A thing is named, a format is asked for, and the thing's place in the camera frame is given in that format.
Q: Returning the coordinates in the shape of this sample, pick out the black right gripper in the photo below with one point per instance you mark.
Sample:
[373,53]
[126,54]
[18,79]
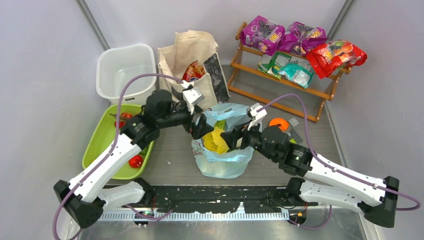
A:
[231,138]

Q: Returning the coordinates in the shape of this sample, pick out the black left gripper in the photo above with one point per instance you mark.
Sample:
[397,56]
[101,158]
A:
[201,128]

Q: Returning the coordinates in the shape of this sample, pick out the yellow napa cabbage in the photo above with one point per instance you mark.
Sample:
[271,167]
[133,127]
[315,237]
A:
[213,141]

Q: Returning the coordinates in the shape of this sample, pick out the blue plastic grocery bag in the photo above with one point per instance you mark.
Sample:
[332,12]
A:
[233,163]

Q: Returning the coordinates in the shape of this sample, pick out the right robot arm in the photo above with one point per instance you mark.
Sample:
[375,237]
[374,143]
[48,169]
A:
[316,179]

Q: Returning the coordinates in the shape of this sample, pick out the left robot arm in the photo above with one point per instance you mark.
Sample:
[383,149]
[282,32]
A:
[84,196]

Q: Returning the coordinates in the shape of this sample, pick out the orange toy piece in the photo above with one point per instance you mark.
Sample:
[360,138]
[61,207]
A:
[279,122]

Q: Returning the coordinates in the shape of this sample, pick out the wooden rack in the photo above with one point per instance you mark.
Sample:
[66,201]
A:
[246,80]

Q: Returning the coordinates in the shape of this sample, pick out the red wax apple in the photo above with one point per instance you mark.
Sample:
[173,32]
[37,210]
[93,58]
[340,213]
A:
[136,161]

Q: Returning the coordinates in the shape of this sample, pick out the red lychee bunch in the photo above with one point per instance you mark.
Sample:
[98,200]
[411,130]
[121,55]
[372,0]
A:
[123,118]

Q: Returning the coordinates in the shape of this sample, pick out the canvas tote bag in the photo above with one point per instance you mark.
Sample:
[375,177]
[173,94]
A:
[200,46]

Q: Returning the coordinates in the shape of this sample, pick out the green white snack bag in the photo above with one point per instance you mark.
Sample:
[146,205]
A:
[273,65]

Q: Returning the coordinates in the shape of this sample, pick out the teal snack bag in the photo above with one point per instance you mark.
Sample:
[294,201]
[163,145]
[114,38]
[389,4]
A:
[299,72]

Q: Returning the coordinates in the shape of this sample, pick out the green plastic tray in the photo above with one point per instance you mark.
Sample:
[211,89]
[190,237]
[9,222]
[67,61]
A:
[101,140]

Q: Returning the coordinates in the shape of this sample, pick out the white plastic basket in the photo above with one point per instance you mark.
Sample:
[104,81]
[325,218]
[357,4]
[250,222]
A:
[117,66]

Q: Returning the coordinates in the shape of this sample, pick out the purple snack bag left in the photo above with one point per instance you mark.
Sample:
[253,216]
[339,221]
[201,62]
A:
[262,35]

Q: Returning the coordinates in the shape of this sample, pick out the purple snack bag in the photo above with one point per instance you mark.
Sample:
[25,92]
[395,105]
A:
[262,35]
[299,39]

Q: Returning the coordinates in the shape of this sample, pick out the purple snack bag right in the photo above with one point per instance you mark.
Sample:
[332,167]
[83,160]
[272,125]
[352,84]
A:
[299,39]

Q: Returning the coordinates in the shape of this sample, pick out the red fruit candy bag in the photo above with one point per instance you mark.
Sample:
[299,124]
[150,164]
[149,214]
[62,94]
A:
[328,57]

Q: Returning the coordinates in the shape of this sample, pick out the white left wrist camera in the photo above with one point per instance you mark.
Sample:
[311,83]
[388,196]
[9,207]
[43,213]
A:
[193,97]

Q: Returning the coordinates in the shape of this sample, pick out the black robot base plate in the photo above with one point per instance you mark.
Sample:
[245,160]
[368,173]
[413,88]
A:
[219,199]

